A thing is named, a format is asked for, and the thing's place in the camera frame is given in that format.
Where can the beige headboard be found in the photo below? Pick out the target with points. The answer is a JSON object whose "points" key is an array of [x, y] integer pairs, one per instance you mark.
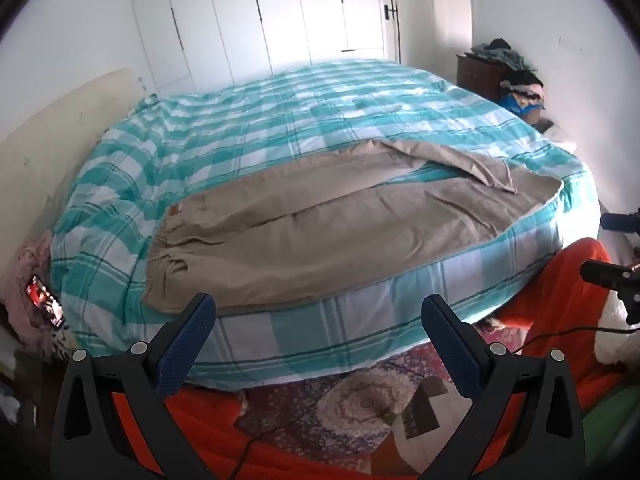
{"points": [[55, 145]]}

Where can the dark wooden nightstand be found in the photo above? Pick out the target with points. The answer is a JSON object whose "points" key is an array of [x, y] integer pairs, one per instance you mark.
{"points": [[477, 75]]}

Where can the smartphone with lit screen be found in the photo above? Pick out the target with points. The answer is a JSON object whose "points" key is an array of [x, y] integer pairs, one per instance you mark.
{"points": [[46, 301]]}

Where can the orange fleece blanket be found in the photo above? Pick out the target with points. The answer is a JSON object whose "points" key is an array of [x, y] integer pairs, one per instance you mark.
{"points": [[550, 300]]}

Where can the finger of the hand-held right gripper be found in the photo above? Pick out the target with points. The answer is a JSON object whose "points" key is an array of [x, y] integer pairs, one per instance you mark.
{"points": [[602, 272], [620, 221]]}

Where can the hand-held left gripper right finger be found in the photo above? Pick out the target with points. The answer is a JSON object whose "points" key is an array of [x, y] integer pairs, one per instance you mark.
{"points": [[450, 340]]}

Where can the patterned floral rug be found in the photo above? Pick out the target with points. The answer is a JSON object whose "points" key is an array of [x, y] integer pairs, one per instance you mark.
{"points": [[350, 405]]}

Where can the teal checked bed cover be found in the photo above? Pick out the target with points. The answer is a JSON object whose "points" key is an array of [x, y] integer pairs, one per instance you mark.
{"points": [[260, 125]]}

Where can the white cloth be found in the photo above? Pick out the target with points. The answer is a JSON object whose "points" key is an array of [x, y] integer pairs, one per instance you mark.
{"points": [[612, 340]]}

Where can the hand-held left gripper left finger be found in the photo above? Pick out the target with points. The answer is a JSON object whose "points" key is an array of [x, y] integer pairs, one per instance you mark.
{"points": [[187, 337]]}

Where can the green cloth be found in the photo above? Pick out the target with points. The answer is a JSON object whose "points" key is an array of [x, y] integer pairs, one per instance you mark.
{"points": [[612, 415]]}

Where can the beige pants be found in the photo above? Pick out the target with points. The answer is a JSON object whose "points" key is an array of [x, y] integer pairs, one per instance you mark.
{"points": [[320, 240]]}

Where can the dark grey clothes pile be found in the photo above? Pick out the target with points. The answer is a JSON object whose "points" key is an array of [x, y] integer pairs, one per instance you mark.
{"points": [[502, 52]]}

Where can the mixed colourful clothes pile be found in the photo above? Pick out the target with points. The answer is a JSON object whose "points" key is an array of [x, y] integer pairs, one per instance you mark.
{"points": [[522, 91]]}

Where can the pink cloth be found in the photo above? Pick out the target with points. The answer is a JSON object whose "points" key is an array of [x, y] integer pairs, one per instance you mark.
{"points": [[22, 280]]}

